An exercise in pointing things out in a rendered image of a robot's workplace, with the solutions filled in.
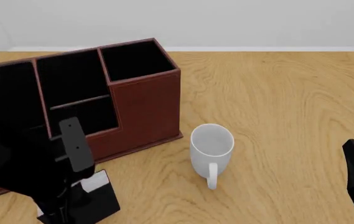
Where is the red-brown desk caddy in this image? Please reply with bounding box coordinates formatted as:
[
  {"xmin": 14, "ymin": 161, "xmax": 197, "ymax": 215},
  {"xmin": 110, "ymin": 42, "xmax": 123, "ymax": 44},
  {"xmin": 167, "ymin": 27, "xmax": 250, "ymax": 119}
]
[{"xmin": 0, "ymin": 37, "xmax": 184, "ymax": 198}]

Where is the white ceramic mug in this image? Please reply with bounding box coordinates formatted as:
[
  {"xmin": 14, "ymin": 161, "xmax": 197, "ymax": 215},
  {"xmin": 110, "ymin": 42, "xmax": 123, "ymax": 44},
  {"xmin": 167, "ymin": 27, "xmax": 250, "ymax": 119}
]
[{"xmin": 190, "ymin": 123, "xmax": 235, "ymax": 190}]

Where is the black book with white pages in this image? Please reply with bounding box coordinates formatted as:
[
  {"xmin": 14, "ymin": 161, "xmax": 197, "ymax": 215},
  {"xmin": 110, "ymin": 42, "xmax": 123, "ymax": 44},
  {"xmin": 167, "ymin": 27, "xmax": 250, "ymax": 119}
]
[{"xmin": 36, "ymin": 169, "xmax": 121, "ymax": 224}]

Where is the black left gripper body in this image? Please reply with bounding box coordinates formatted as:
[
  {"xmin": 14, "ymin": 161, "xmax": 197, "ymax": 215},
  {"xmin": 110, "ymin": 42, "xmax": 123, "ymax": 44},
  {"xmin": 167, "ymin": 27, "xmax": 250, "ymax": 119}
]
[{"xmin": 34, "ymin": 168, "xmax": 96, "ymax": 224}]

